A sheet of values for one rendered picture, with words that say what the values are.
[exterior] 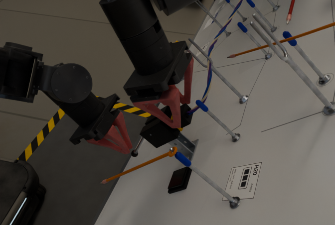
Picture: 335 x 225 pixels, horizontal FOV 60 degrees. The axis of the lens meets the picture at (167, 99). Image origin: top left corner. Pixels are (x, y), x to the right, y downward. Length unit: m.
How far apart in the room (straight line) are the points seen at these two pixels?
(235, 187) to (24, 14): 3.05
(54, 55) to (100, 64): 0.42
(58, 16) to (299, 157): 2.91
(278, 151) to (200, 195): 0.13
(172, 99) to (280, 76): 0.19
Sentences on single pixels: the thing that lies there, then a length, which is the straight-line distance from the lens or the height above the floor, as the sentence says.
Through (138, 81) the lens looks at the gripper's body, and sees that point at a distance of 0.38.
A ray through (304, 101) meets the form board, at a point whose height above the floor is 1.22.
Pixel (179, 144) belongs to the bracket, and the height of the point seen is 1.09.
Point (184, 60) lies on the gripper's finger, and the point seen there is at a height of 1.23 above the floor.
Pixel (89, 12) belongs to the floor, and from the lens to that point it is 3.10.
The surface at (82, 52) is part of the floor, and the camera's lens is 2.56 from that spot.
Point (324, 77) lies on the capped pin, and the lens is 0.41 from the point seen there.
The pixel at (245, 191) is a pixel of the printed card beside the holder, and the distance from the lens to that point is 0.37.
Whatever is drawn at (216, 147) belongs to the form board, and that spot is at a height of 1.11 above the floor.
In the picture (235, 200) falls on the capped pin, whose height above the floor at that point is 1.17.
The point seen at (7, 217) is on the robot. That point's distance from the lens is 1.51.
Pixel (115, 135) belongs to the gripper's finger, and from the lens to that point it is 0.52.
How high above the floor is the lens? 1.49
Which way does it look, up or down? 47 degrees down
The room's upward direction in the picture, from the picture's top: straight up
